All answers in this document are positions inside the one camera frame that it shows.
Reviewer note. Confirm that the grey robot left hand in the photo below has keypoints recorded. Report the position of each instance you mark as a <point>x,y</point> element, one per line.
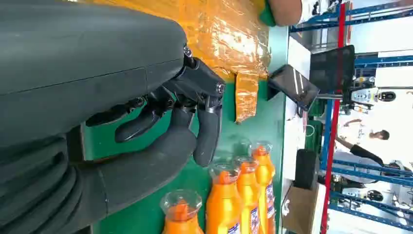
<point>80,64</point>

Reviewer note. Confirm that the orange drink bottle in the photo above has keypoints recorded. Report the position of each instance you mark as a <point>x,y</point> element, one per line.
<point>222,203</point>
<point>248,190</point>
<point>182,223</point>
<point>265,171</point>

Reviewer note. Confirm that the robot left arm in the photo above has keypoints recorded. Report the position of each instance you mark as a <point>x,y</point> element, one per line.
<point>32,193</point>

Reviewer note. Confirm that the yellow plastic sheet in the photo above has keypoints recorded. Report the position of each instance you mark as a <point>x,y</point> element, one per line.
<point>226,32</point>

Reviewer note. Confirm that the green table mat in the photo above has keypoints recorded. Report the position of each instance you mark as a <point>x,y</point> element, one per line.
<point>226,139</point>

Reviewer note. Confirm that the black tablet on stand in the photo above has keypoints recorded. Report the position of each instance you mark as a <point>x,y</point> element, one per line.
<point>293,85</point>

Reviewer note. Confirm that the white table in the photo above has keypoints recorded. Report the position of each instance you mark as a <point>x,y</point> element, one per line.
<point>295,58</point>

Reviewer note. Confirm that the black case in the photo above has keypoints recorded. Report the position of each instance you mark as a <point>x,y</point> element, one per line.
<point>306,169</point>

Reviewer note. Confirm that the black monitor screen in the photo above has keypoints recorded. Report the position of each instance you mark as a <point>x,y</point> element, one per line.
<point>332,69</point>

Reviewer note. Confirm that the cardboard box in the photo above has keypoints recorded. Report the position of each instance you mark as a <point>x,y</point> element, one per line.
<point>301,210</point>

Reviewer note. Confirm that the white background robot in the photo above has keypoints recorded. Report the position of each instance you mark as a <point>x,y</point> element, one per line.
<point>371,96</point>
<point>364,194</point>

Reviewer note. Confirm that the person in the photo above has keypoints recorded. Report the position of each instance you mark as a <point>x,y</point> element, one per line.
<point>364,151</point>

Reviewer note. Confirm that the blue metal rack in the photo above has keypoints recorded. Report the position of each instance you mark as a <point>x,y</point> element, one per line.
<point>371,176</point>

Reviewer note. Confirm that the red metal post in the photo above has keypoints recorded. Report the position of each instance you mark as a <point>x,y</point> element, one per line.
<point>332,129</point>

